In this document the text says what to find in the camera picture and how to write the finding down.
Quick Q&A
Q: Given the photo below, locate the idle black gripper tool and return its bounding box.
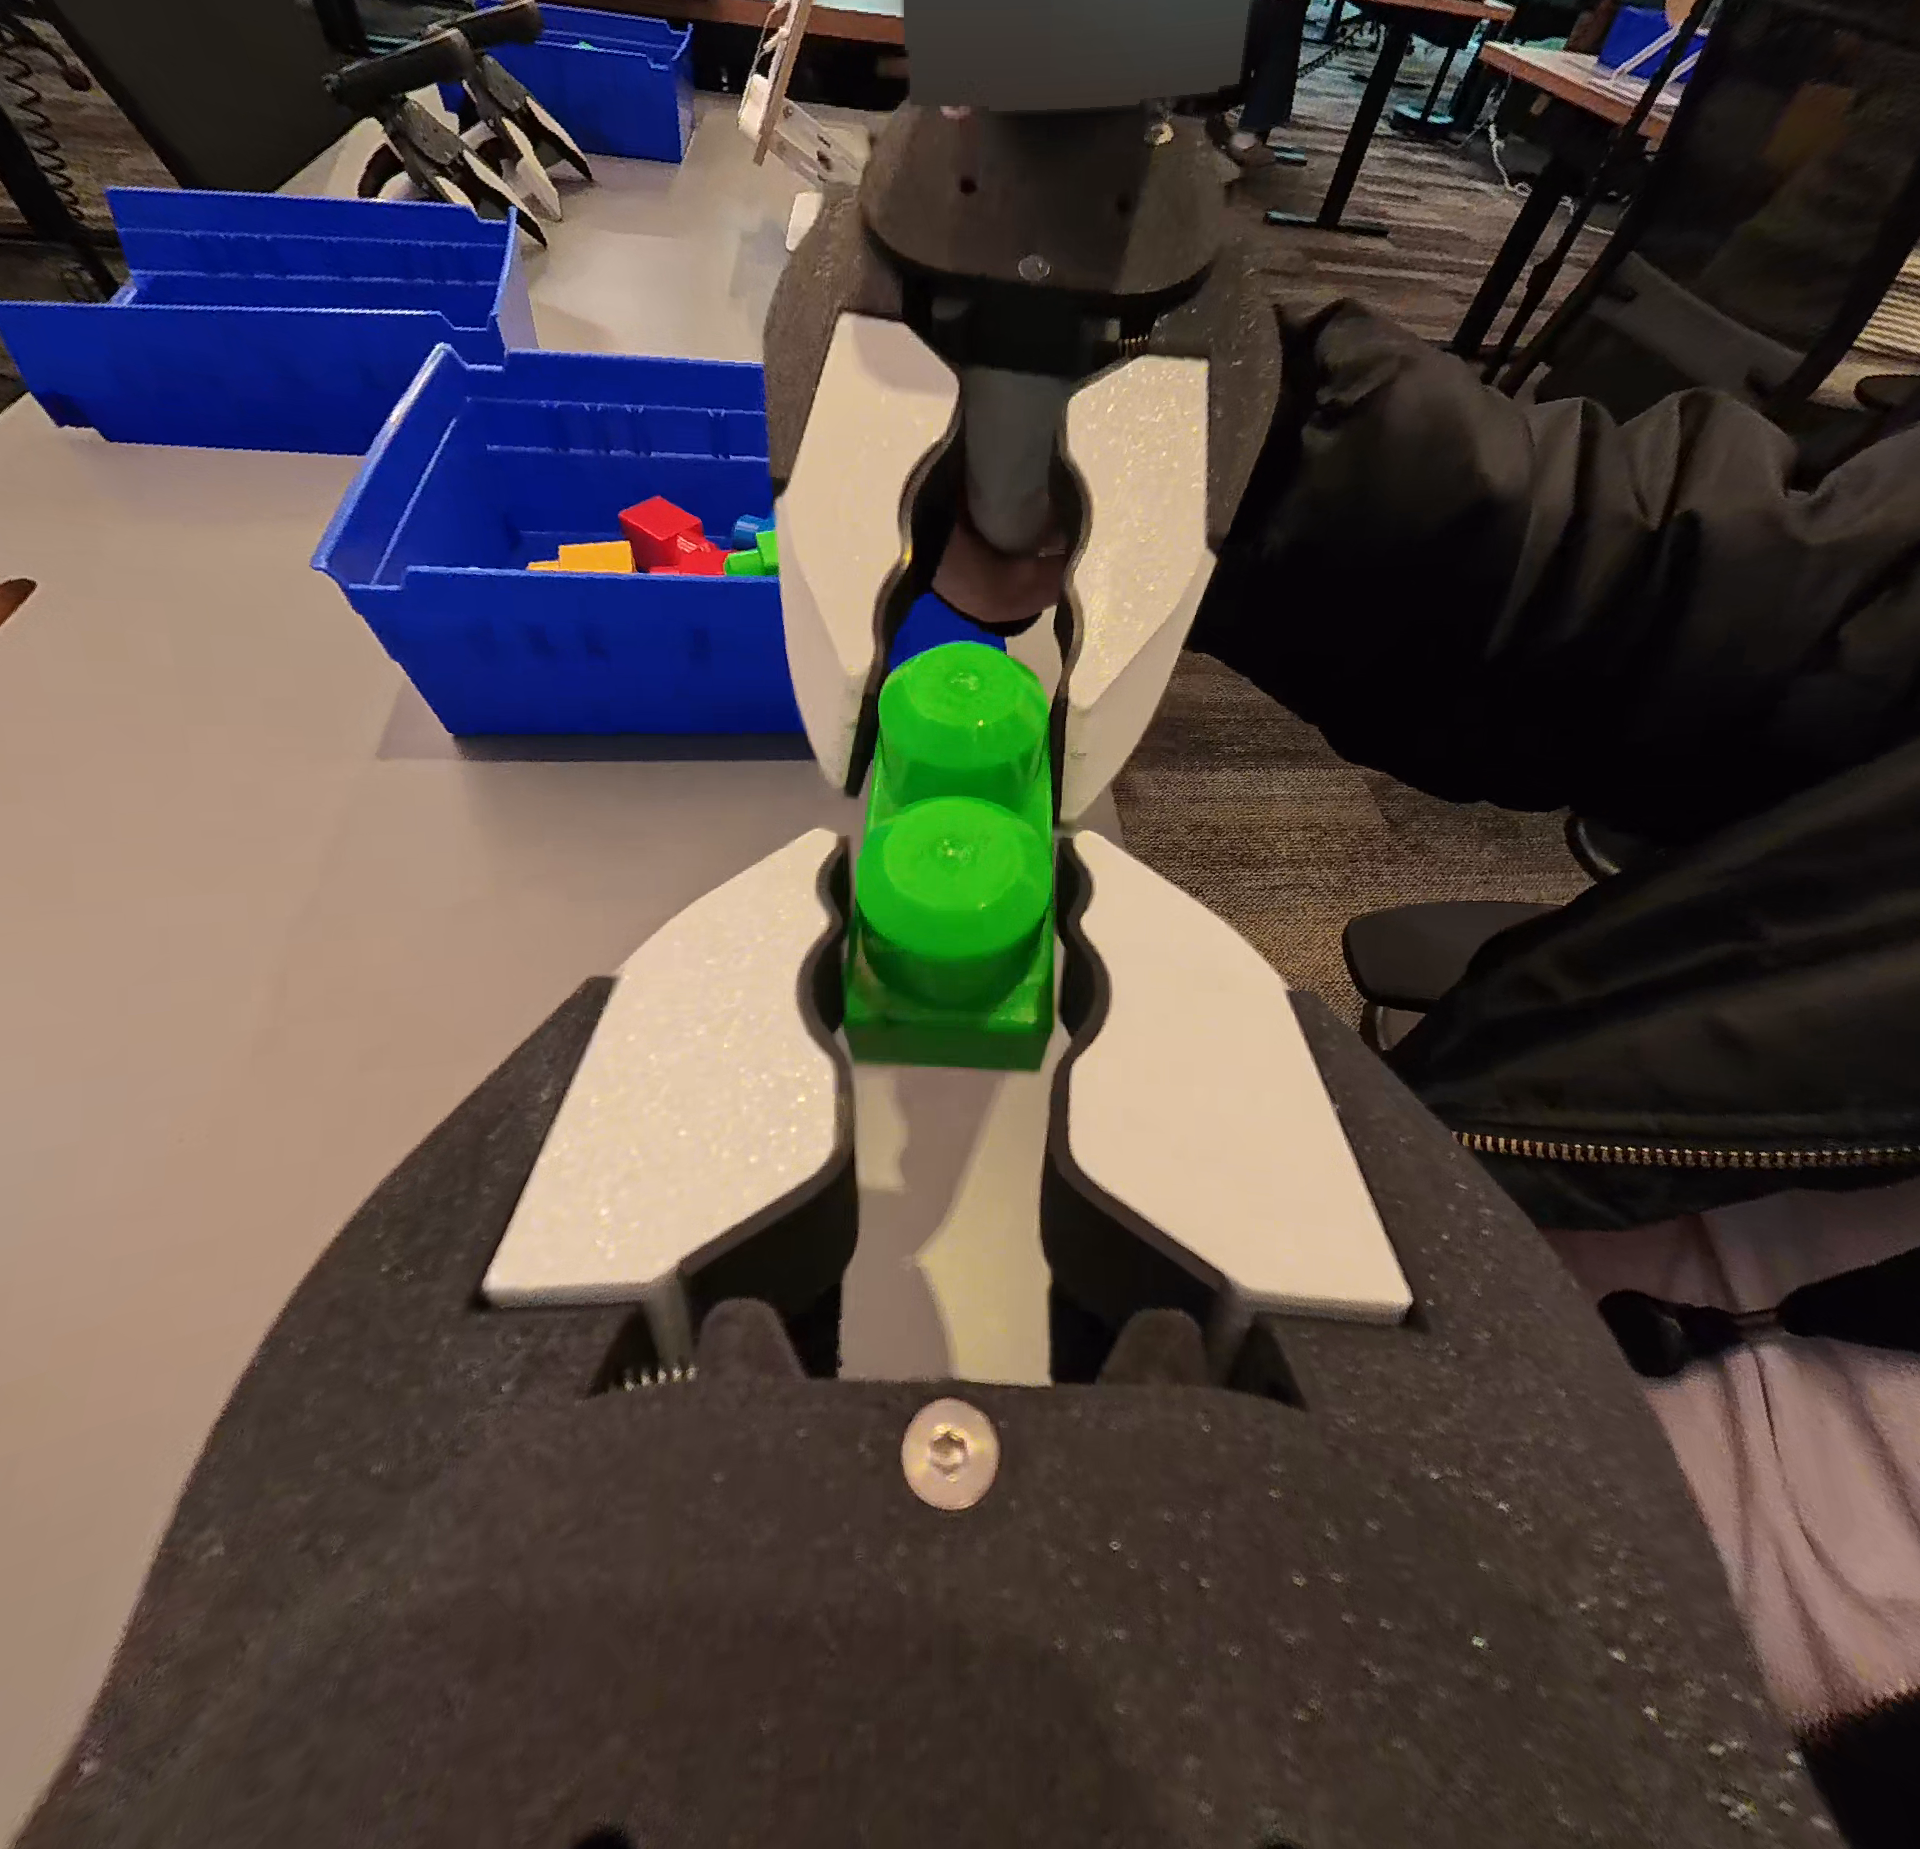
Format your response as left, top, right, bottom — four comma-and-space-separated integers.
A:
319, 0, 599, 249

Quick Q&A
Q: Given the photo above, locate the pile of mega blocks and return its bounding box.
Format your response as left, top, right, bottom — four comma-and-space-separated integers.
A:
524, 491, 790, 586

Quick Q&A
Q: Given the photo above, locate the blue storage bin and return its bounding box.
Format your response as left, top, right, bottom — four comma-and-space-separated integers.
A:
0, 184, 524, 461
310, 344, 818, 751
490, 0, 700, 168

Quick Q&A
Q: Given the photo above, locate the green mega block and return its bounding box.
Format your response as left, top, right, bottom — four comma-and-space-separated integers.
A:
839, 645, 1070, 1073

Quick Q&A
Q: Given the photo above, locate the person's right hand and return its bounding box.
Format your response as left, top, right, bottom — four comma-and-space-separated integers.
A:
938, 524, 1077, 639

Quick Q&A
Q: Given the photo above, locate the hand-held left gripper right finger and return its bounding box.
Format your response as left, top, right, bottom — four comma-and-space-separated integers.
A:
1041, 830, 1417, 1329

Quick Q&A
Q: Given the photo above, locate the black office chair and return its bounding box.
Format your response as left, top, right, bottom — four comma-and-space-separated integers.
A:
1454, 0, 1920, 427
1340, 890, 1577, 1058

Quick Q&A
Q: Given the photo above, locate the blue mega block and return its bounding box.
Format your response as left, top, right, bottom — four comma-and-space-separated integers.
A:
892, 582, 1028, 680

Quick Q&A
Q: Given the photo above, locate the person's white garment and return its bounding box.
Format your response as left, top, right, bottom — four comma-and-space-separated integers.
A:
1538, 1176, 1920, 1745

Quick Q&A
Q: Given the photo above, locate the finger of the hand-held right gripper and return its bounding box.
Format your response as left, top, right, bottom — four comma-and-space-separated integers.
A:
1031, 349, 1219, 836
772, 310, 980, 807

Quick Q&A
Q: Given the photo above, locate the white display stand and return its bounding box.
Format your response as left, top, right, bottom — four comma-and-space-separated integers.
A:
733, 0, 879, 195

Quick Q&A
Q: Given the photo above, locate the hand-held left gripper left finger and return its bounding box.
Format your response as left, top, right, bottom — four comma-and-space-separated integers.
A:
480, 830, 864, 1313

